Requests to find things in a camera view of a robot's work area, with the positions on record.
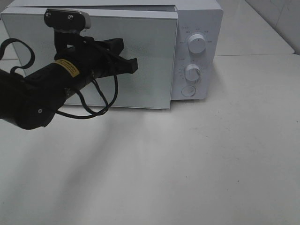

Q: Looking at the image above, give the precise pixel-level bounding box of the white microwave knob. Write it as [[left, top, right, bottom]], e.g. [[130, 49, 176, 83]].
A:
[[184, 64, 201, 82], [187, 33, 206, 54]]

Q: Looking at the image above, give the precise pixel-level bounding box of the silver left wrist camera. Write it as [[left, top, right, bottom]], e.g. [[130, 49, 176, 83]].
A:
[[44, 8, 91, 32]]

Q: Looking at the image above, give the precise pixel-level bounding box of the round door release button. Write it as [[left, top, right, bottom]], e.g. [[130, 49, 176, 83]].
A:
[[181, 86, 196, 97]]

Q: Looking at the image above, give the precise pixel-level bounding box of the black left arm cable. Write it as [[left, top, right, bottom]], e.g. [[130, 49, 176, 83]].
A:
[[0, 38, 119, 119]]

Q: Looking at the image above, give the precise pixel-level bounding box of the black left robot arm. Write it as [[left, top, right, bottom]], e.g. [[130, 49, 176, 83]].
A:
[[0, 31, 138, 130]]

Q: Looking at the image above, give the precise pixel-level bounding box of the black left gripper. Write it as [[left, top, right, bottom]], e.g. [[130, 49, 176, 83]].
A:
[[53, 31, 138, 79]]

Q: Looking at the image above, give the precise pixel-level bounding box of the white microwave oven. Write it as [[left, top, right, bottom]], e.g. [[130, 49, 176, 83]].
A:
[[6, 0, 223, 102]]

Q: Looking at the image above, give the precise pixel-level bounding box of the white lower microwave knob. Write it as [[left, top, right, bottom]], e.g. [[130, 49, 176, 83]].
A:
[[184, 64, 201, 82]]

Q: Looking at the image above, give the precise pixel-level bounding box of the white upper microwave knob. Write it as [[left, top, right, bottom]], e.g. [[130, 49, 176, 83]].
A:
[[187, 33, 206, 54]]

